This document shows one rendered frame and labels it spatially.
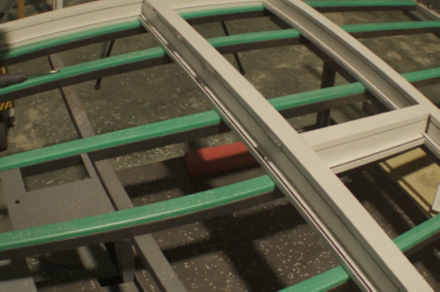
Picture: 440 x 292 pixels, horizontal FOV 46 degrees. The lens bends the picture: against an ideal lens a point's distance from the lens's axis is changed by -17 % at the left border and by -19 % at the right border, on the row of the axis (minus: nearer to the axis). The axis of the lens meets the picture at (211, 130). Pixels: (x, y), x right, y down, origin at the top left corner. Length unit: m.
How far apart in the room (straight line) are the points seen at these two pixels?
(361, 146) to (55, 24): 0.97
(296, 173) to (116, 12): 0.88
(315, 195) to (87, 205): 0.41
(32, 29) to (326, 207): 1.06
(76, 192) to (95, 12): 0.77
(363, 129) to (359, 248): 0.33
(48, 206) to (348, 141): 0.60
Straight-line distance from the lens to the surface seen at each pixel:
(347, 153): 1.18
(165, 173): 1.58
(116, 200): 1.13
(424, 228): 1.09
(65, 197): 1.09
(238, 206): 1.10
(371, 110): 2.51
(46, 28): 1.72
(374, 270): 0.92
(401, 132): 1.28
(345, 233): 0.97
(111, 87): 3.18
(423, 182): 1.61
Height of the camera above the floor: 1.55
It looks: 33 degrees down
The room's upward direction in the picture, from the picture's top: 3 degrees clockwise
